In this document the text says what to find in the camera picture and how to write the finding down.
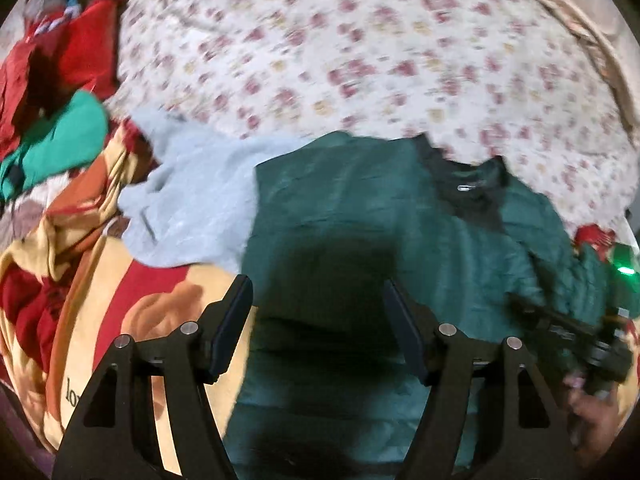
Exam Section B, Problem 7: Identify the light grey fleece sweatshirt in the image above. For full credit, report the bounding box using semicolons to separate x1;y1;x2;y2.
118;107;305;273

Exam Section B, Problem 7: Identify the bright green garment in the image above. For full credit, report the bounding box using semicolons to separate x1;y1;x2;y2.
1;90;110;203

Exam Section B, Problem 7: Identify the small red cloth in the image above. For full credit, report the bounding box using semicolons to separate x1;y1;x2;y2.
574;223;616;261

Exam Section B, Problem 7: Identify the dark green quilted puffer jacket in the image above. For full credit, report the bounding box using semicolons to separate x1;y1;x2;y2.
221;130;640;480

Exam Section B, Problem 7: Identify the yellow red love blanket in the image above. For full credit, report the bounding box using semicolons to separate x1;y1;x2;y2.
1;122;255;479

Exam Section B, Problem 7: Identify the person's right hand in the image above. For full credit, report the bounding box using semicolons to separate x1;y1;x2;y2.
563;374;618;468

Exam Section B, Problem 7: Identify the red garment pile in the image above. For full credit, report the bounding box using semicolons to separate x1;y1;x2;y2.
1;0;122;157

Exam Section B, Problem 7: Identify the floral white quilt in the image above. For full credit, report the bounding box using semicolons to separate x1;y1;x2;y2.
108;0;639;230

